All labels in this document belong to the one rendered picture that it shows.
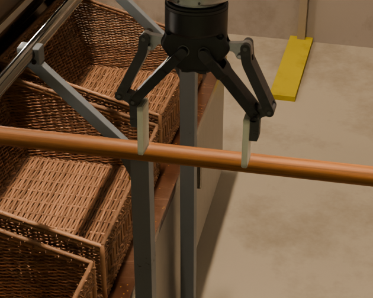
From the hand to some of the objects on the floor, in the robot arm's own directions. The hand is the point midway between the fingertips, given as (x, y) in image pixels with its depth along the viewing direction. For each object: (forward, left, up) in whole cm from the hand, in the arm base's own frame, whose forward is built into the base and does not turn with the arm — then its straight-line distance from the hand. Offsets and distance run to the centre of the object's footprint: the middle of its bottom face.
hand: (193, 148), depth 111 cm
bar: (+43, +32, -130) cm, 140 cm away
